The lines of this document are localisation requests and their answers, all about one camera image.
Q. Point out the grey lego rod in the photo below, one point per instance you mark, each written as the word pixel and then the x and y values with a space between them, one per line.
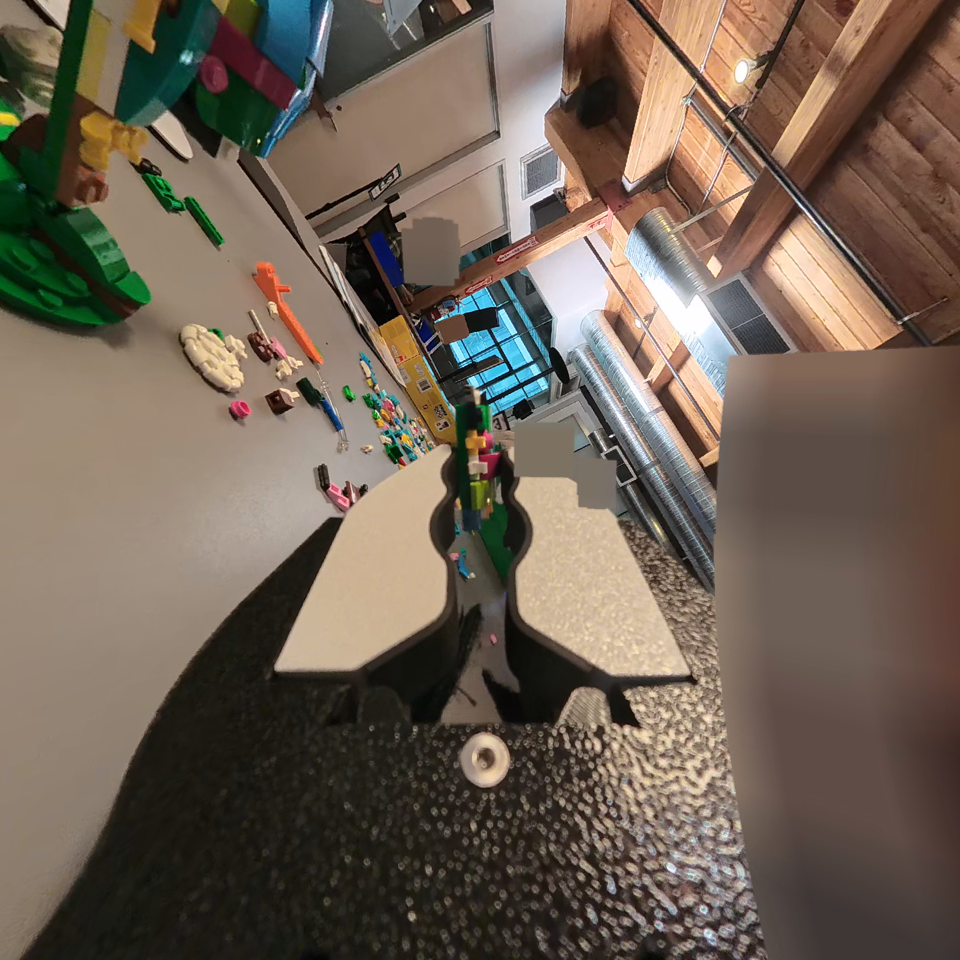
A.
pixel 259 322

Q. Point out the white rounded board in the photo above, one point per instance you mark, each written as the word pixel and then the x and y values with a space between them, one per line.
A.
pixel 171 141

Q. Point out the black monitor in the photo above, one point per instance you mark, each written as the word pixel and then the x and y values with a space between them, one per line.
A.
pixel 481 319

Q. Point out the ceiling spotlight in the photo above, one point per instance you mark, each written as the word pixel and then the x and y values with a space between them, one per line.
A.
pixel 742 69

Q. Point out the wall vent grille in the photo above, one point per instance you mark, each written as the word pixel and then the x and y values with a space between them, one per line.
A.
pixel 541 171

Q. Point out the white round lego plate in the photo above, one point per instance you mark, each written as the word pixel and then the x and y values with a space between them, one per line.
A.
pixel 212 358

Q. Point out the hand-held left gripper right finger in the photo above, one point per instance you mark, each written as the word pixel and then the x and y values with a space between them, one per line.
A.
pixel 600 600

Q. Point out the pile of small lego pieces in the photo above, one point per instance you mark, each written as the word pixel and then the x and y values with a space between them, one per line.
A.
pixel 397 435

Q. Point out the blue panel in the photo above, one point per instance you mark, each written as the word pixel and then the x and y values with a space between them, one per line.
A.
pixel 385 251

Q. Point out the hanging door sign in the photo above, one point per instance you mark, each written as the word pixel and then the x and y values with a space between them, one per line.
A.
pixel 388 180

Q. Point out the wooden beam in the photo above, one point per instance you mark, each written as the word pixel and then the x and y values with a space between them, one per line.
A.
pixel 562 225

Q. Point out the blue lego rod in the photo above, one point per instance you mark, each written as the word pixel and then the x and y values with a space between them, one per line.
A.
pixel 330 414

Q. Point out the light pink lego brick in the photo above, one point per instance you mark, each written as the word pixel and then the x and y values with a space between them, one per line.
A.
pixel 277 347

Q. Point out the metal duct vent grille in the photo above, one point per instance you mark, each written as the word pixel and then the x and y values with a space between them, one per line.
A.
pixel 746 315

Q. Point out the large exterior window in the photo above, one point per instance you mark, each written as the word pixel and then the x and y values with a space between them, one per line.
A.
pixel 499 352

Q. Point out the green and black lego piece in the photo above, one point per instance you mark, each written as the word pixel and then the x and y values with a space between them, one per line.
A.
pixel 163 191

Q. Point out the green baseplate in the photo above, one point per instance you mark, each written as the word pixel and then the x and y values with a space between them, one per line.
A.
pixel 496 551

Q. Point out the large green lego model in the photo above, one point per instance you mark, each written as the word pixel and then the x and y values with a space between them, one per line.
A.
pixel 75 255

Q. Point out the black ceiling speaker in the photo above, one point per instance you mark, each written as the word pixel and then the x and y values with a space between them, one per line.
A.
pixel 596 101

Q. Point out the brown curved lego piece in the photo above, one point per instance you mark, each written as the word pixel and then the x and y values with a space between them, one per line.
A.
pixel 358 491

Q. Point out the dark wooden furniture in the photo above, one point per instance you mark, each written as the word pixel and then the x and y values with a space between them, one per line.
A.
pixel 367 255

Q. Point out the silver spiral air duct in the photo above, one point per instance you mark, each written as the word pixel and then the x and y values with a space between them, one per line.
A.
pixel 660 427
pixel 667 255
pixel 645 487

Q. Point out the interior glass window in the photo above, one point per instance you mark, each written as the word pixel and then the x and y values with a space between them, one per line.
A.
pixel 405 45

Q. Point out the pink round lego piece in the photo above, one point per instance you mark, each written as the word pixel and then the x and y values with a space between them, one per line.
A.
pixel 240 409

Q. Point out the green lego plate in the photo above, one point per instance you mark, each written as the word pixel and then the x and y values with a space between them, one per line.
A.
pixel 204 221

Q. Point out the orange lego brick separator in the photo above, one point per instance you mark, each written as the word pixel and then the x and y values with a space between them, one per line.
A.
pixel 289 315

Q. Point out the yellow lego box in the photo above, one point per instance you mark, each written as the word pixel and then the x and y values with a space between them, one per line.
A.
pixel 409 360

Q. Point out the red arrow sign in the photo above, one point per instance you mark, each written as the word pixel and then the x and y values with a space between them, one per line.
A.
pixel 516 251
pixel 478 286

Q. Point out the pink lego plate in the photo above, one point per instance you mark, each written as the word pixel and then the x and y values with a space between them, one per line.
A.
pixel 341 495

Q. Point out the black ceiling pipe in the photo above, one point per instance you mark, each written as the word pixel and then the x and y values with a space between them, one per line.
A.
pixel 810 204
pixel 784 34

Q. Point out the dark brown lego brick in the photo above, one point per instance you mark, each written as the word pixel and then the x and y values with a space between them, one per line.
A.
pixel 261 345

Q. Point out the black wall box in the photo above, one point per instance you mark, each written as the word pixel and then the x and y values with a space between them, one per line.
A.
pixel 549 214

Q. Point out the white instruction booklet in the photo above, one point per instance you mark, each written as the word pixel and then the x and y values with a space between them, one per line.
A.
pixel 341 281

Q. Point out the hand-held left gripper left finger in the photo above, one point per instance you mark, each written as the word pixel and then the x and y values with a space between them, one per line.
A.
pixel 360 585

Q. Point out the small multicolour lego assembly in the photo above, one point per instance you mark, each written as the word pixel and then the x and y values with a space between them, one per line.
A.
pixel 476 450

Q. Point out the dark green lego piece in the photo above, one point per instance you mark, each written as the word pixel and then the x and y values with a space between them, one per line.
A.
pixel 309 390

